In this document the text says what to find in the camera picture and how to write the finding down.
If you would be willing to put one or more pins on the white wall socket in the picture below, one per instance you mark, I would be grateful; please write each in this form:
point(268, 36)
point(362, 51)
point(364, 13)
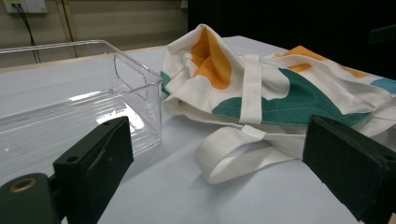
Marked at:
point(31, 5)

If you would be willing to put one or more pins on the white colour-patch tote bag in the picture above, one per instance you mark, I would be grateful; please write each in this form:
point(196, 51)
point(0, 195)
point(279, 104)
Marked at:
point(292, 102)

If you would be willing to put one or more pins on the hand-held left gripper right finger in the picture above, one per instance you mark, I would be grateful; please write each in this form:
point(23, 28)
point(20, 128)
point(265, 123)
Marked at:
point(351, 165)

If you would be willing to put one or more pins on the clear plastic container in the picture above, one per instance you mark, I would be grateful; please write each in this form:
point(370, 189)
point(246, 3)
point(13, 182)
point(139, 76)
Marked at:
point(62, 124)

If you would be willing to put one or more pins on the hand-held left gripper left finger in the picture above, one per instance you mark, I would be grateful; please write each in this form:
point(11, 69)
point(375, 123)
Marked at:
point(93, 168)

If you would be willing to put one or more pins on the black curtain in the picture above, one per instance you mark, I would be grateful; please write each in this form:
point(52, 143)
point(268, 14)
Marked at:
point(295, 21)

